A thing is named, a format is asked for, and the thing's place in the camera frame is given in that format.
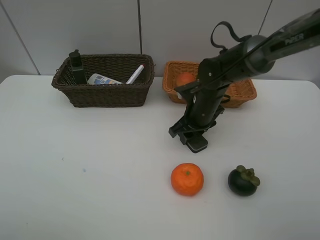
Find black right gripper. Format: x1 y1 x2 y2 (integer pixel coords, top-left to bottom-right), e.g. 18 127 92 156
168 99 224 145

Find black whiteboard eraser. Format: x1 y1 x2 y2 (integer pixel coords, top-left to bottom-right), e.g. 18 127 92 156
186 134 208 154

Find orange tangerine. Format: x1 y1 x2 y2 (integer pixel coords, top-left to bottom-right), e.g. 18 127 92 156
170 163 204 197

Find red orange peach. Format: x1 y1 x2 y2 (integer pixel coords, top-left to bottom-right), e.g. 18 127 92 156
175 72 196 87

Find white pink marker pen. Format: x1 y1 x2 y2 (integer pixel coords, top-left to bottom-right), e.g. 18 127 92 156
126 64 145 84

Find dark purple mangosteen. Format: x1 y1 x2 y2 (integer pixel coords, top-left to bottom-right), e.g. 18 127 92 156
227 165 261 197

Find white blue-capped lotion bottle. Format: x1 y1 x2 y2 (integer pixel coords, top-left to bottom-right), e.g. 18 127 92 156
87 73 122 85

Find dark green pump bottle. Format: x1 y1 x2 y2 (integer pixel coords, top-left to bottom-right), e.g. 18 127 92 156
68 49 88 85

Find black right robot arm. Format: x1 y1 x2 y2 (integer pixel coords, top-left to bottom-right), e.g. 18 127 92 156
168 9 320 150

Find orange wicker basket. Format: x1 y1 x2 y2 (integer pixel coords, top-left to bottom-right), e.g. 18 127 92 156
162 61 257 108

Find dark brown wicker basket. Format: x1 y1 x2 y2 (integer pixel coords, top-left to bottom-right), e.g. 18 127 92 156
51 54 155 108

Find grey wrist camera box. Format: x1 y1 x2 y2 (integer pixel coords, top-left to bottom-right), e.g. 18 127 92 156
174 81 200 101

